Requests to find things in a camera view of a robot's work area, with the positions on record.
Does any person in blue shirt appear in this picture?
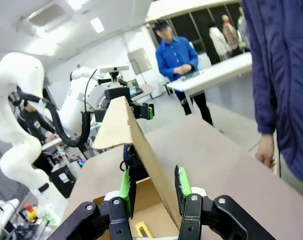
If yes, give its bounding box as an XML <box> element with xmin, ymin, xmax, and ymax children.
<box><xmin>152</xmin><ymin>19</ymin><xmax>215</xmax><ymax>127</ymax></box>

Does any person in patterned coat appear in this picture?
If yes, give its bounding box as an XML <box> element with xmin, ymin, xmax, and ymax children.
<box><xmin>221</xmin><ymin>14</ymin><xmax>240</xmax><ymax>55</ymax></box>

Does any person's left hand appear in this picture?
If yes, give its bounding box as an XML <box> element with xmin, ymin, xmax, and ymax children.
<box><xmin>254</xmin><ymin>133</ymin><xmax>278</xmax><ymax>172</ymax></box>

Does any black equipment cabinet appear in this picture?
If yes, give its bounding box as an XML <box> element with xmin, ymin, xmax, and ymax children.
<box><xmin>49</xmin><ymin>163</ymin><xmax>77</xmax><ymax>199</ymax></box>

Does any small white box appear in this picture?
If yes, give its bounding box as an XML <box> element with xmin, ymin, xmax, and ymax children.
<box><xmin>151</xmin><ymin>83</ymin><xmax>164</xmax><ymax>99</ymax></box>

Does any yellow utility knife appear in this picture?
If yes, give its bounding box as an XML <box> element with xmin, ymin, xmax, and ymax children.
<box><xmin>134</xmin><ymin>220</ymin><xmax>155</xmax><ymax>239</ymax></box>

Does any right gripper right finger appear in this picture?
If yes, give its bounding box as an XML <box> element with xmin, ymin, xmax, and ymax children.
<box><xmin>174</xmin><ymin>164</ymin><xmax>277</xmax><ymax>240</ymax></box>

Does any person in navy jacket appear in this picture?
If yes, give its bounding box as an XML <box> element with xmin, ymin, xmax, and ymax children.
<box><xmin>241</xmin><ymin>0</ymin><xmax>303</xmax><ymax>192</ymax></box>

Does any open laptop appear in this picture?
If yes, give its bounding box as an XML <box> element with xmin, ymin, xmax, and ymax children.
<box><xmin>127</xmin><ymin>78</ymin><xmax>144</xmax><ymax>96</ymax></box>

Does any person in white jacket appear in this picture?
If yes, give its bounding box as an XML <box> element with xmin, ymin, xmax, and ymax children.
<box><xmin>208</xmin><ymin>24</ymin><xmax>229</xmax><ymax>63</ymax></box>

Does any square ceiling light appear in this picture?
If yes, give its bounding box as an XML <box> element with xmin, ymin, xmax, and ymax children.
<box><xmin>89</xmin><ymin>18</ymin><xmax>105</xmax><ymax>33</ymax></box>

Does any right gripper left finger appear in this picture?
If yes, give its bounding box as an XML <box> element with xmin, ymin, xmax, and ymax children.
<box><xmin>47</xmin><ymin>167</ymin><xmax>138</xmax><ymax>240</ymax></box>

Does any black corrugated cable conduit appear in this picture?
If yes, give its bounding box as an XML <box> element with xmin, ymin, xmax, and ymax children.
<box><xmin>15</xmin><ymin>91</ymin><xmax>92</xmax><ymax>149</ymax></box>

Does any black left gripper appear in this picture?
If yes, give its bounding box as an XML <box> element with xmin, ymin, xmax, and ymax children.
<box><xmin>104</xmin><ymin>87</ymin><xmax>156</xmax><ymax>121</ymax></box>

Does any brown cardboard box with lid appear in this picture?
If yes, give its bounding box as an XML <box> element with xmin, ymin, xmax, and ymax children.
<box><xmin>92</xmin><ymin>96</ymin><xmax>185</xmax><ymax>240</ymax></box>

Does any ceiling air vent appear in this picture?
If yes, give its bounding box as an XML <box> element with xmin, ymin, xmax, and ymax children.
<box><xmin>28</xmin><ymin>3</ymin><xmax>65</xmax><ymax>29</ymax></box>

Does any person in pale top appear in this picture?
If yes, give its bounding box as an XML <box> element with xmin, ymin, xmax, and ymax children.
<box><xmin>237</xmin><ymin>6</ymin><xmax>251</xmax><ymax>51</ymax></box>

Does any navy sleeved left forearm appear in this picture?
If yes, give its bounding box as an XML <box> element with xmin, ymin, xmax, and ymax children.
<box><xmin>250</xmin><ymin>49</ymin><xmax>280</xmax><ymax>137</ymax></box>

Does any white wall board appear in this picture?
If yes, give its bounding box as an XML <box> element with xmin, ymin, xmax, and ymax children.
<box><xmin>127</xmin><ymin>48</ymin><xmax>153</xmax><ymax>75</ymax></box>

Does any navy CAMPUS print bag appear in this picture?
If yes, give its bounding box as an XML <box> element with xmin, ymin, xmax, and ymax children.
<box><xmin>120</xmin><ymin>143</ymin><xmax>144</xmax><ymax>181</ymax></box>

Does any seated person in dark hoodie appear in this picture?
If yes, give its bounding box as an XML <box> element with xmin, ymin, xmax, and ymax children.
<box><xmin>16</xmin><ymin>102</ymin><xmax>57</xmax><ymax>145</ymax></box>

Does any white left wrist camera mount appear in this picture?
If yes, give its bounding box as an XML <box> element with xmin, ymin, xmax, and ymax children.
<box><xmin>96</xmin><ymin>64</ymin><xmax>131</xmax><ymax>88</ymax></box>

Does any red emergency stop button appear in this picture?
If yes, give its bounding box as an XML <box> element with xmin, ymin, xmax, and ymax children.
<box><xmin>23</xmin><ymin>203</ymin><xmax>39</xmax><ymax>221</ymax></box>

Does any long white table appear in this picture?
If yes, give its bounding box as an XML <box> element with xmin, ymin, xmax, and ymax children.
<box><xmin>166</xmin><ymin>52</ymin><xmax>254</xmax><ymax>97</ymax></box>

